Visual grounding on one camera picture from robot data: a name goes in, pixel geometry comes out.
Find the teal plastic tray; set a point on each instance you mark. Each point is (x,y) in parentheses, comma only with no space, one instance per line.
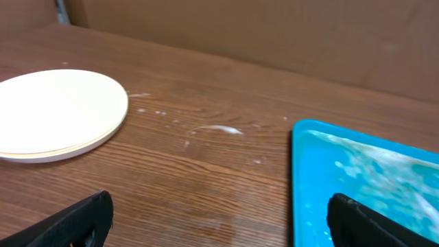
(396,180)

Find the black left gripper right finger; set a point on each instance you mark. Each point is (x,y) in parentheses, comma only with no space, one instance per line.
(353,224)

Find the yellow plate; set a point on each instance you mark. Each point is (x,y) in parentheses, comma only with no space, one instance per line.
(68,151)

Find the white plate bottom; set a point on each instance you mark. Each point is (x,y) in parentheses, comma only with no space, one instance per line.
(58,109)

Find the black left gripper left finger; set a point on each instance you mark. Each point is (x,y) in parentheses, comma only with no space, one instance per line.
(85,223)

